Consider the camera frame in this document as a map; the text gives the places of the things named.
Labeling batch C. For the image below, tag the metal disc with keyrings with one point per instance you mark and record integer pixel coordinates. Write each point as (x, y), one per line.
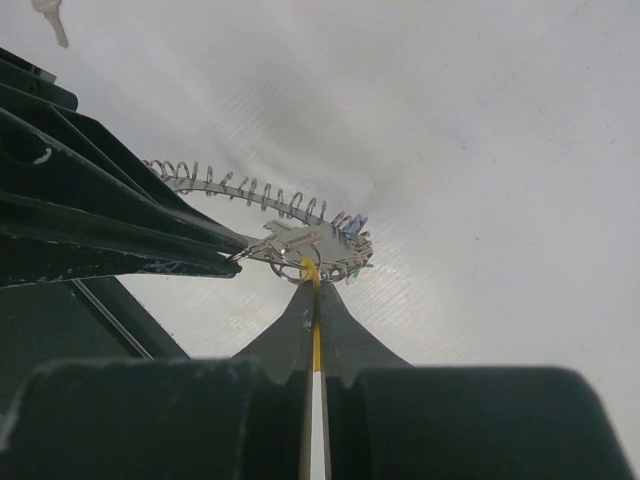
(346, 256)

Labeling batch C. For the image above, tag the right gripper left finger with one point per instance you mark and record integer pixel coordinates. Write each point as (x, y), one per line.
(243, 417)

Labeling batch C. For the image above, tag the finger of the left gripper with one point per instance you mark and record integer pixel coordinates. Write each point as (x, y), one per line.
(45, 243)
(51, 155)

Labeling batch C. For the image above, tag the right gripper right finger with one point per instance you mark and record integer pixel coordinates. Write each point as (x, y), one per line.
(387, 419)

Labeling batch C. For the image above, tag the yellow tag key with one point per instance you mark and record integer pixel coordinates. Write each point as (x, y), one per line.
(295, 254)

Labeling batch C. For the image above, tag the blue tag key on disc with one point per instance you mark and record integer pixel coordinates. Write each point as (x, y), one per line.
(357, 224)

